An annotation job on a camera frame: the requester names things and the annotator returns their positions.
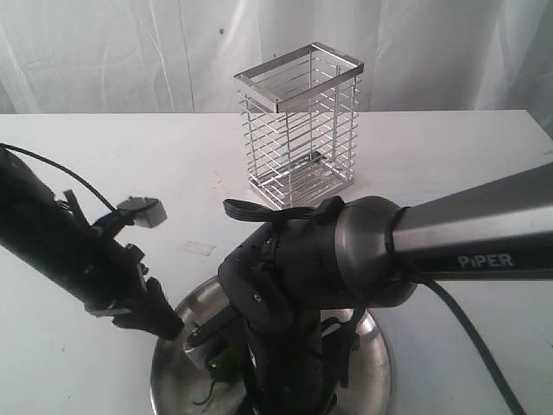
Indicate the round steel plate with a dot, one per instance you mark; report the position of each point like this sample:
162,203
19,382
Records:
177,384

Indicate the green vegetable piece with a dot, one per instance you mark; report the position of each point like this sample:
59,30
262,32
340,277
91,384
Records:
223,368

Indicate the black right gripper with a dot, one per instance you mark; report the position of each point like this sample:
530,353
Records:
297,371

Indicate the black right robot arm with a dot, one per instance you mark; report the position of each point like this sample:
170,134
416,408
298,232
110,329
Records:
304,279

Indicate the clear tape piece upper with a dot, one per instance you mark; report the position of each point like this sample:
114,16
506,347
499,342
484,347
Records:
196,248

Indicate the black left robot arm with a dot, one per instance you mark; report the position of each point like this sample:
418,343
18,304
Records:
54,237

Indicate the chrome wire utensil rack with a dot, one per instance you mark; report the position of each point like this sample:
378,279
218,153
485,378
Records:
300,123

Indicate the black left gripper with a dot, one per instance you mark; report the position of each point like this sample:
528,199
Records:
149,311

